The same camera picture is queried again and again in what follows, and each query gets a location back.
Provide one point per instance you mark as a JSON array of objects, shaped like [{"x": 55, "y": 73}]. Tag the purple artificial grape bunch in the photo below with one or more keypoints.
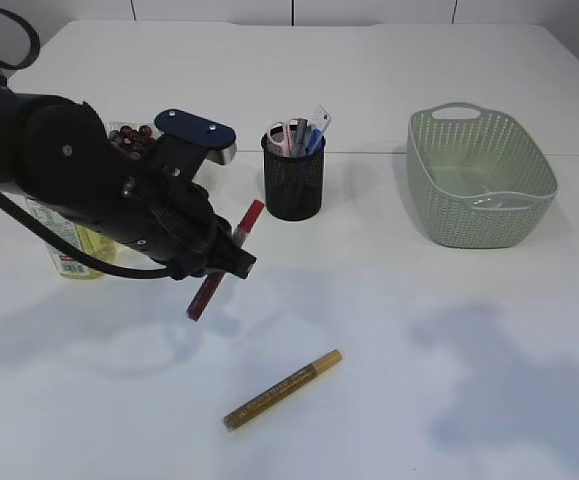
[{"x": 136, "y": 152}]

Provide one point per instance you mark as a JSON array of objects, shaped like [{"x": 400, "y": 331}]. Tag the green woven plastic basket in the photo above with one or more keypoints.
[{"x": 451, "y": 161}]

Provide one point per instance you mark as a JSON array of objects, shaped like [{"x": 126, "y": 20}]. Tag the blue scissors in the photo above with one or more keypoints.
[{"x": 314, "y": 142}]

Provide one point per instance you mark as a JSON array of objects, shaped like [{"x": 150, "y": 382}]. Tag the pink scissors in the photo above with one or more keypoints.
[{"x": 280, "y": 136}]

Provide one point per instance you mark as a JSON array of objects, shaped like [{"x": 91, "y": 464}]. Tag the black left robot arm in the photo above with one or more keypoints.
[{"x": 57, "y": 152}]

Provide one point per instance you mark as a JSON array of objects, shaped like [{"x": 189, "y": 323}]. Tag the clear plastic ruler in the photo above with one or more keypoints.
[{"x": 320, "y": 120}]

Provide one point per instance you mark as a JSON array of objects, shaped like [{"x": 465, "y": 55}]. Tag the red glitter pen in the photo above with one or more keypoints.
[{"x": 230, "y": 258}]

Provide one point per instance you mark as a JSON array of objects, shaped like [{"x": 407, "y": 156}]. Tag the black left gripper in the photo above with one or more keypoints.
[{"x": 180, "y": 229}]

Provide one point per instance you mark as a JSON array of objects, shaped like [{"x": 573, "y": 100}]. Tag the silver glitter pen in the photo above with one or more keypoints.
[{"x": 298, "y": 149}]

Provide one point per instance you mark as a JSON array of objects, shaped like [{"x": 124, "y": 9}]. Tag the green wavy plastic plate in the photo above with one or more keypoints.
[{"x": 128, "y": 134}]

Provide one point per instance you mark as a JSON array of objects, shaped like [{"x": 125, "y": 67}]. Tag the gold glitter pen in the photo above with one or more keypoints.
[{"x": 267, "y": 399}]

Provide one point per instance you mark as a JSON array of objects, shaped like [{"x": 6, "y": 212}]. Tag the black mesh pen holder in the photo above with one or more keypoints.
[{"x": 293, "y": 187}]

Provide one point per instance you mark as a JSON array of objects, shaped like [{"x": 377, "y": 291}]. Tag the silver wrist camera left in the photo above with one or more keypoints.
[{"x": 186, "y": 141}]

